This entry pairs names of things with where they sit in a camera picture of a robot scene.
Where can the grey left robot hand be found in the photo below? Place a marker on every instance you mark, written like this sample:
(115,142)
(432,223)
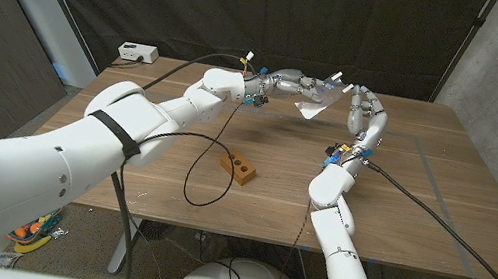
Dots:
(283,84)

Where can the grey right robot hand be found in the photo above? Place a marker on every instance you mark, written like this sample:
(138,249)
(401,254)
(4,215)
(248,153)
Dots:
(365,123)

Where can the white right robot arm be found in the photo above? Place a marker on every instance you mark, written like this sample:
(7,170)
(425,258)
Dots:
(346,257)

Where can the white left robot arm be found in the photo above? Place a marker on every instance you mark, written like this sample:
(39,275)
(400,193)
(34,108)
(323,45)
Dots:
(46,171)

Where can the brown block with three holes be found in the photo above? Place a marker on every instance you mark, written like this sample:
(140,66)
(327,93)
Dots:
(244,169)

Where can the white power box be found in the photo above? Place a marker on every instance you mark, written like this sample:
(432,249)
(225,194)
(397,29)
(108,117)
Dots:
(138,52)

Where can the dark round fan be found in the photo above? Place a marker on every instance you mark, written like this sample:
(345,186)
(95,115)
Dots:
(156,230)

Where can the grey table leg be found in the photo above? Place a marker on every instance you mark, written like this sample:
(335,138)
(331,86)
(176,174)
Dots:
(121,250)

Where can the teal tool tray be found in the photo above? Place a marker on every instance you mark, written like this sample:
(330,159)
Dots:
(34,227)

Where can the yellow flat floor item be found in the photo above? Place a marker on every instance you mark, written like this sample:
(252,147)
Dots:
(30,249)

